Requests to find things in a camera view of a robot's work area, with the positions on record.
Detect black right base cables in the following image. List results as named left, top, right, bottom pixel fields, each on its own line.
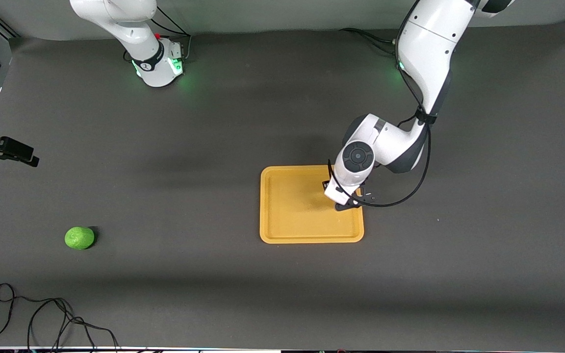
left=149, top=7, right=193, bottom=63

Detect loose black cable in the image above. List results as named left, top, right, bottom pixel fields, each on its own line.
left=0, top=283, right=119, bottom=352

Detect yellow plastic tray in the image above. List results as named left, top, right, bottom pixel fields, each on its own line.
left=260, top=165, right=364, bottom=244

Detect green apple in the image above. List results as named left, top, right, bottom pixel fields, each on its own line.
left=64, top=226, right=96, bottom=250

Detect dark grey table mat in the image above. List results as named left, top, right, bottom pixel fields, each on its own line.
left=0, top=17, right=565, bottom=350

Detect black left base cables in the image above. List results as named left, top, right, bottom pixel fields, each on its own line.
left=339, top=27, right=402, bottom=55

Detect black base cables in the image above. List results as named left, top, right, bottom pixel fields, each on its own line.
left=149, top=7, right=193, bottom=63
left=339, top=27, right=402, bottom=55

